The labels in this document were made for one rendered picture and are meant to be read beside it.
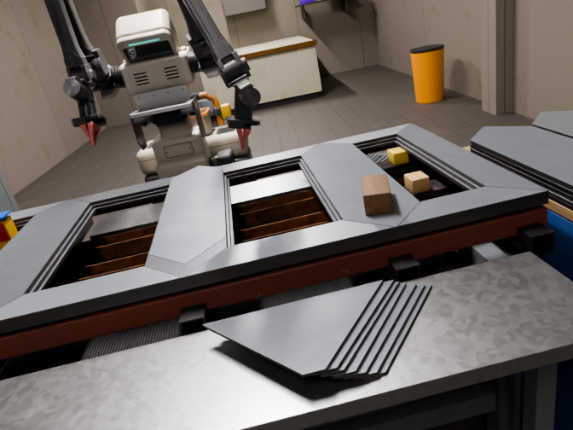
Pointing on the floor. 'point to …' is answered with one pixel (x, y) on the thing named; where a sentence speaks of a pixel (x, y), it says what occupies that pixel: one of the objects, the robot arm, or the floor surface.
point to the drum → (428, 72)
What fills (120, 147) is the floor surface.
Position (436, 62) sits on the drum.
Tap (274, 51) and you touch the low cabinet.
